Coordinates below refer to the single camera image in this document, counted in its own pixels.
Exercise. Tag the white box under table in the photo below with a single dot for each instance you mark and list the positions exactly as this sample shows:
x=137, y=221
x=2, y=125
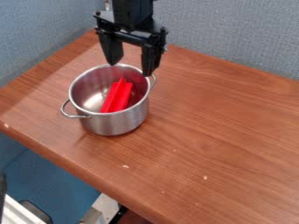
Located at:
x=15, y=213

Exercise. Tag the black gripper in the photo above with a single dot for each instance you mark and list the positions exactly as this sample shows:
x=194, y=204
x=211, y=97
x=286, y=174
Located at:
x=129, y=23

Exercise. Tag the red block object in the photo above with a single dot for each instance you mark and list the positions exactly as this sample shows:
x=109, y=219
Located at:
x=118, y=96

